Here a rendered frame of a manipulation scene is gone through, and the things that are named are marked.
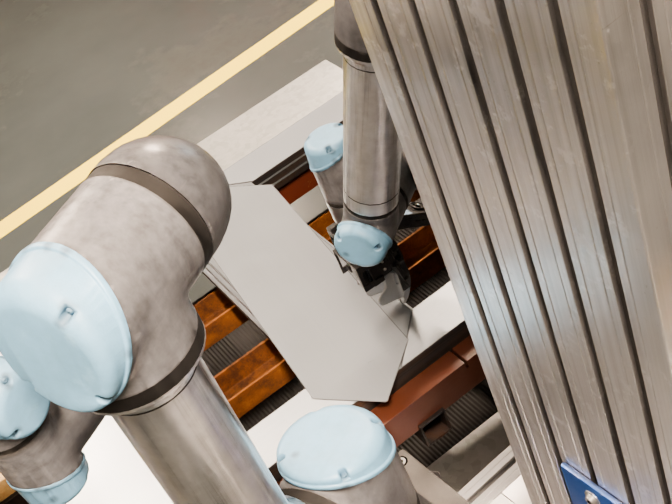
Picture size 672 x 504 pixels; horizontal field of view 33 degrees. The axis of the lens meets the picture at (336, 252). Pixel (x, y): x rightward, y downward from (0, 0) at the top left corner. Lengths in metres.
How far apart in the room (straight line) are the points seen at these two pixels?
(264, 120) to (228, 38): 2.08
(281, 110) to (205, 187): 1.79
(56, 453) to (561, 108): 0.70
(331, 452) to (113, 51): 3.99
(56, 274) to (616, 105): 0.40
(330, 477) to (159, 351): 0.34
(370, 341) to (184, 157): 0.99
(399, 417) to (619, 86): 1.18
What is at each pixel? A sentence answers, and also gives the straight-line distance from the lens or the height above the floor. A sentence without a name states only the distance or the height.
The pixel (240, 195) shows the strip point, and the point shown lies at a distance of 2.24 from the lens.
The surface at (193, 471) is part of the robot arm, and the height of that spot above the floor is 1.45.
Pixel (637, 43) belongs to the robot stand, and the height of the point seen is 1.77.
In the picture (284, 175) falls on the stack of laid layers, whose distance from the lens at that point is 2.29.
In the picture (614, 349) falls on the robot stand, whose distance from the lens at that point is 0.82.
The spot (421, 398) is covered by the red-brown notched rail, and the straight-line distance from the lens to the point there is 1.76.
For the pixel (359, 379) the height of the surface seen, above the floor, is 0.86.
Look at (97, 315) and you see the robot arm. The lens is 0.79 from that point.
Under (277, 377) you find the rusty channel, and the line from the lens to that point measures 2.07.
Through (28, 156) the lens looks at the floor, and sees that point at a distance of 4.60.
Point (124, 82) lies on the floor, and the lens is 4.74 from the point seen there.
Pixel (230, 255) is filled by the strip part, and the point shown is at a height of 0.86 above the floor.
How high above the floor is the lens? 2.11
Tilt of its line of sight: 39 degrees down
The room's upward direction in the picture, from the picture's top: 24 degrees counter-clockwise
